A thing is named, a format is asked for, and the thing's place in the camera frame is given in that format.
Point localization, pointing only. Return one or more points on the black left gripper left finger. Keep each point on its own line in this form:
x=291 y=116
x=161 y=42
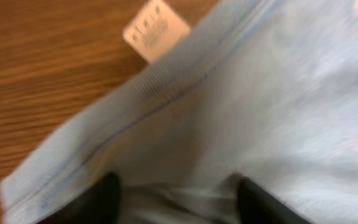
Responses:
x=98 y=205

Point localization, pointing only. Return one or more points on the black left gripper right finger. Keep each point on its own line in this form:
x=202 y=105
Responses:
x=257 y=206

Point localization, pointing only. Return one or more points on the light blue printed t-shirt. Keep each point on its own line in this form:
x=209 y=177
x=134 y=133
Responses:
x=260 y=89

